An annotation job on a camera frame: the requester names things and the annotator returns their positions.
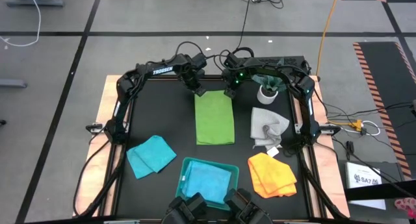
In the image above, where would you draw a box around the black corrugated cable sleeve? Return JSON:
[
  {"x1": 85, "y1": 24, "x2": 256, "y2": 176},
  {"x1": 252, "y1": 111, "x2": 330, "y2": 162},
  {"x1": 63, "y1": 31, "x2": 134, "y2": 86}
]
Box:
[
  {"x1": 297, "y1": 145, "x2": 350, "y2": 220},
  {"x1": 73, "y1": 141, "x2": 127, "y2": 218}
]

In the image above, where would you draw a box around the light blue microfiber towel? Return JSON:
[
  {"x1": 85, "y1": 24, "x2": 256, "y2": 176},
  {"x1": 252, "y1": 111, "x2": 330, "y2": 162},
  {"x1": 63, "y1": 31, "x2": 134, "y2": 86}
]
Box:
[{"x1": 181, "y1": 160, "x2": 233, "y2": 205}]

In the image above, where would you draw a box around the grey floor bar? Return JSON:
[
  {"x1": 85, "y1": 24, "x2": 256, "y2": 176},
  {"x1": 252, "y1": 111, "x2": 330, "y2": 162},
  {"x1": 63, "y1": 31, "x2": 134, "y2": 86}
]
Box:
[{"x1": 0, "y1": 79, "x2": 29, "y2": 88}]

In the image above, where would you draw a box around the black beam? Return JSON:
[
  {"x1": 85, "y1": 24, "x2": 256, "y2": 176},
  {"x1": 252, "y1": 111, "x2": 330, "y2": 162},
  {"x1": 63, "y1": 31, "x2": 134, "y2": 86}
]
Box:
[{"x1": 343, "y1": 180, "x2": 416, "y2": 201}]

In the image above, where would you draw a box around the yellow power splitter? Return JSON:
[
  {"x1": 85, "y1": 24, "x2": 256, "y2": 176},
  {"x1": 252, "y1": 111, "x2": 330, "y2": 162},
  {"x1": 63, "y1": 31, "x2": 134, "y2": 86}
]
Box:
[{"x1": 328, "y1": 119, "x2": 364, "y2": 132}]

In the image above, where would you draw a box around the grey desk foot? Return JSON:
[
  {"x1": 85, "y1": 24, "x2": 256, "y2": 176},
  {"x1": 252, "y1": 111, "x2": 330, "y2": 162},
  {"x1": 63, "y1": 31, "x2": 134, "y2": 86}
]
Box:
[{"x1": 5, "y1": 0, "x2": 66, "y2": 8}]

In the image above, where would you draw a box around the long black floor cable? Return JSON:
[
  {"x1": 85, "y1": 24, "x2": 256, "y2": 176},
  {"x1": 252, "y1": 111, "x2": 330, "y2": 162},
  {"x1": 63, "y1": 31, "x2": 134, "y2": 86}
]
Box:
[{"x1": 331, "y1": 136, "x2": 416, "y2": 199}]

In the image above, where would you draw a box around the black table clamp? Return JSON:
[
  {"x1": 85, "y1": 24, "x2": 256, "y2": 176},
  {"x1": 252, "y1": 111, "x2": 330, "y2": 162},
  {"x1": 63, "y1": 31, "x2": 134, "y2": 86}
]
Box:
[
  {"x1": 85, "y1": 122, "x2": 105, "y2": 134},
  {"x1": 320, "y1": 124, "x2": 342, "y2": 136}
]

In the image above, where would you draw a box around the white floor cable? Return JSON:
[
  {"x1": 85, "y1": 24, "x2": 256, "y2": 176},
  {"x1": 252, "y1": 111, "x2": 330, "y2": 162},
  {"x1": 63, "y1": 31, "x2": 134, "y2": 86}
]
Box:
[{"x1": 0, "y1": 0, "x2": 42, "y2": 48}]

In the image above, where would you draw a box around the pink patterned object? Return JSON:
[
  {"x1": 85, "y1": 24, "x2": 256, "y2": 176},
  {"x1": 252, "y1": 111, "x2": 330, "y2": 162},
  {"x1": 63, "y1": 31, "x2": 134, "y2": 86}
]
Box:
[{"x1": 394, "y1": 197, "x2": 416, "y2": 220}]

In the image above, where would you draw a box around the white looped cable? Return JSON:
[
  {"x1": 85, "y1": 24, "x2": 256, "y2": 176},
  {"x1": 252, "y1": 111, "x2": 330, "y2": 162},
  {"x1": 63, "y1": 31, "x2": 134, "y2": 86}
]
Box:
[{"x1": 341, "y1": 119, "x2": 382, "y2": 136}]

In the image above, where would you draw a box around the black cable bundle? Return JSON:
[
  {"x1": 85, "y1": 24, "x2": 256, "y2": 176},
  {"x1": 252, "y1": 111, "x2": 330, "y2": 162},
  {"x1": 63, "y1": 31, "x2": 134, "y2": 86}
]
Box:
[{"x1": 323, "y1": 101, "x2": 416, "y2": 121}]

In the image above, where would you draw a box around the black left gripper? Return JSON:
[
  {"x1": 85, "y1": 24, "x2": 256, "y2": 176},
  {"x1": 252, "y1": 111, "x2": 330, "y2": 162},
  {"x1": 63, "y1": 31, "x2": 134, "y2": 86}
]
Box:
[{"x1": 177, "y1": 65, "x2": 207, "y2": 98}]

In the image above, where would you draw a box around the yellow extension cable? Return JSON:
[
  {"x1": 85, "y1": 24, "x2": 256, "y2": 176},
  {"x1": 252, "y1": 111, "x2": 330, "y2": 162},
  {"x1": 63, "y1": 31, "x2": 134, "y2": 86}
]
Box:
[{"x1": 315, "y1": 0, "x2": 341, "y2": 76}]

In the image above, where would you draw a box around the teal microfiber towel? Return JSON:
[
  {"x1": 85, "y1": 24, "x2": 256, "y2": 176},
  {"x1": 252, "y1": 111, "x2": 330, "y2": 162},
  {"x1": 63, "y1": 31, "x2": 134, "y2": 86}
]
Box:
[{"x1": 125, "y1": 134, "x2": 178, "y2": 180}]

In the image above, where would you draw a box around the grey microfiber towel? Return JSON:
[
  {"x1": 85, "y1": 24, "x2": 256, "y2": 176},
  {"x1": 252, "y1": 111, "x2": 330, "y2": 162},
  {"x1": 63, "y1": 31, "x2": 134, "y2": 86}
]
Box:
[{"x1": 250, "y1": 106, "x2": 291, "y2": 158}]

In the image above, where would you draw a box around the black computer power cable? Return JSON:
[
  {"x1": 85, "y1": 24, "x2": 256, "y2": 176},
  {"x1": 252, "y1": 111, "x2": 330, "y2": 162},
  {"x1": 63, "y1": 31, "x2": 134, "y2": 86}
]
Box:
[{"x1": 227, "y1": 0, "x2": 255, "y2": 59}]

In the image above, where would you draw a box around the black computer case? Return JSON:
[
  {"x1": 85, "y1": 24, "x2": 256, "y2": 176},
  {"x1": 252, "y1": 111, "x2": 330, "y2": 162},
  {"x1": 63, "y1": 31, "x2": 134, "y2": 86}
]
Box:
[{"x1": 253, "y1": 56, "x2": 309, "y2": 76}]

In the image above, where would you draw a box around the white paper box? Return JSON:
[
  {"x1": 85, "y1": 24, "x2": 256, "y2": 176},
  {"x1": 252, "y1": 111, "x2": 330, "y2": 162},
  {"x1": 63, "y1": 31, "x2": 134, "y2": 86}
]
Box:
[{"x1": 344, "y1": 161, "x2": 387, "y2": 211}]

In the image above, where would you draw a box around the teal plastic tray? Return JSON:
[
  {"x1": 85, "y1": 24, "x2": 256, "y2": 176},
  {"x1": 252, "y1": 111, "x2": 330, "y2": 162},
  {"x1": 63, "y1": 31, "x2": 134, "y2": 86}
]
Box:
[{"x1": 175, "y1": 156, "x2": 241, "y2": 212}]

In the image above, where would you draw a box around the white plant pot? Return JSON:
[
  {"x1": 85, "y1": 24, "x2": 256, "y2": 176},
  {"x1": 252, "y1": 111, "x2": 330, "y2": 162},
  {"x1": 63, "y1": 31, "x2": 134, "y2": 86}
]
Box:
[{"x1": 256, "y1": 84, "x2": 280, "y2": 105}]

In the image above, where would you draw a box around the orange microfiber towel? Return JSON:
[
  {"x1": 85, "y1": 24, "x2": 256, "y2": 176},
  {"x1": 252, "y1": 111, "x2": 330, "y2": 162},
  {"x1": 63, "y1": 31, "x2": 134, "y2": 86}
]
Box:
[{"x1": 247, "y1": 151, "x2": 298, "y2": 199}]

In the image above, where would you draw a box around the black aluminium table frame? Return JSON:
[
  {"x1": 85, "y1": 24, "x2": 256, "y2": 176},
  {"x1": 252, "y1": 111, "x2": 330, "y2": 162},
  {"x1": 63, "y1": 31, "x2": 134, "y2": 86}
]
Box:
[{"x1": 99, "y1": 73, "x2": 350, "y2": 220}]

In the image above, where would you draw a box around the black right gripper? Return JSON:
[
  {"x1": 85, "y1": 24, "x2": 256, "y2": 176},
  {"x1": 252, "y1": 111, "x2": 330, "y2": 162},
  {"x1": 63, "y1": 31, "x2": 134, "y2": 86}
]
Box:
[{"x1": 223, "y1": 69, "x2": 248, "y2": 99}]

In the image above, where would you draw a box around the green microfiber towel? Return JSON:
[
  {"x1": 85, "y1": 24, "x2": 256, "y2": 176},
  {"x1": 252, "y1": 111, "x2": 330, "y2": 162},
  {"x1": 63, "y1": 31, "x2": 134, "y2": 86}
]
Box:
[{"x1": 194, "y1": 90, "x2": 236, "y2": 146}]

